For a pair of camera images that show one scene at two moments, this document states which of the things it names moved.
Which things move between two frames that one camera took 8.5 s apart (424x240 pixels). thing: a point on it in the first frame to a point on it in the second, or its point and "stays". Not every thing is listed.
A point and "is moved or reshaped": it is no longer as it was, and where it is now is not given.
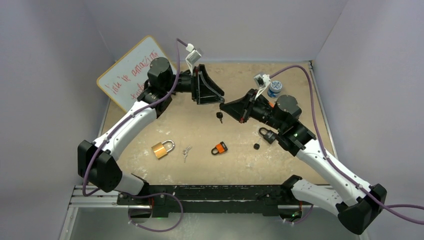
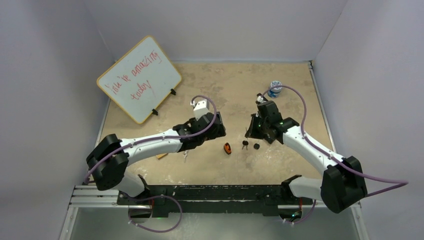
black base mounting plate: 261,200 stays
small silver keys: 185,152 stays
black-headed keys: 219,115 is moved or reshaped
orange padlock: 219,148 to 227,148
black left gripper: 209,92 to 218,132
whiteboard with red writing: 124,81 stays
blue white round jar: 274,89 stays
